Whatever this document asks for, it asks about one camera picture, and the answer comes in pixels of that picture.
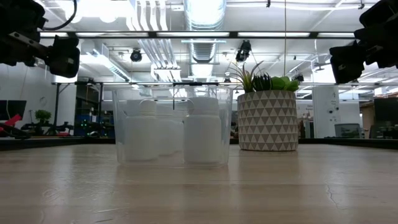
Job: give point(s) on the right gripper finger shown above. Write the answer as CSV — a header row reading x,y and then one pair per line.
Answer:
x,y
348,63
384,46

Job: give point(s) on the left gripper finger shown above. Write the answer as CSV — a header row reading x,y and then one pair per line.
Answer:
x,y
63,57

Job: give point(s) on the white pill bottle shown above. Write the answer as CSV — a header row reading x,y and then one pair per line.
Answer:
x,y
140,140
171,137
202,140

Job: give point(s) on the black computer monitor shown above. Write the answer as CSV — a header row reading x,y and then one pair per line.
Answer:
x,y
387,110
14,109

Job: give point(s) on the small green potted plant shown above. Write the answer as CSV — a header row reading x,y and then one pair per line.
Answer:
x,y
43,115

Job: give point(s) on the blue equipment rack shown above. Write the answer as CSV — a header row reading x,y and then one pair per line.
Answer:
x,y
84,119

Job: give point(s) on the black ceiling spotlight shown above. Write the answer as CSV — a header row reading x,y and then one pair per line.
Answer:
x,y
136,55

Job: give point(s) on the red plastic object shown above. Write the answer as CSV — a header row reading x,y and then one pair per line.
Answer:
x,y
14,119

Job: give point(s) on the succulent in patterned pot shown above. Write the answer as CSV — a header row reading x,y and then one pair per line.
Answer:
x,y
267,124

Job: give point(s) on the clear plastic container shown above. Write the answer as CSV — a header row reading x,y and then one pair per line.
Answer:
x,y
228,130

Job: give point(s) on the black overhead frame crossbar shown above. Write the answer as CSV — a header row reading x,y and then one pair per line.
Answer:
x,y
314,35

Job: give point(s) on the black aluminium table frame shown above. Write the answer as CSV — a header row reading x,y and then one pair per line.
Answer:
x,y
342,142

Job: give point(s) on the black hanging camera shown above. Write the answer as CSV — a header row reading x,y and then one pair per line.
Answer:
x,y
244,51

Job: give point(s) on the thin black horizontal rail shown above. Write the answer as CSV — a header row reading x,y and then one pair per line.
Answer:
x,y
196,84

